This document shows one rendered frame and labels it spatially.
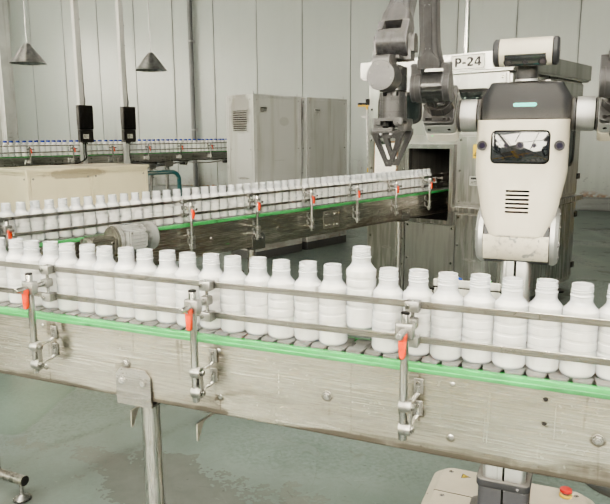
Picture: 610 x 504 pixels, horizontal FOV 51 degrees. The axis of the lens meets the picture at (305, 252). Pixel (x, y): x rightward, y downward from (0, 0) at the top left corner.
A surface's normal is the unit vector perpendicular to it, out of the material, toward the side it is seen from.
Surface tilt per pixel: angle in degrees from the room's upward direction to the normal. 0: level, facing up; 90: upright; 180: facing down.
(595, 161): 90
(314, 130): 90
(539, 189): 90
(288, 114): 90
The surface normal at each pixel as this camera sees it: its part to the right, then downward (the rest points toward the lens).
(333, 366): -0.39, 0.17
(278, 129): 0.75, 0.11
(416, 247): -0.66, 0.15
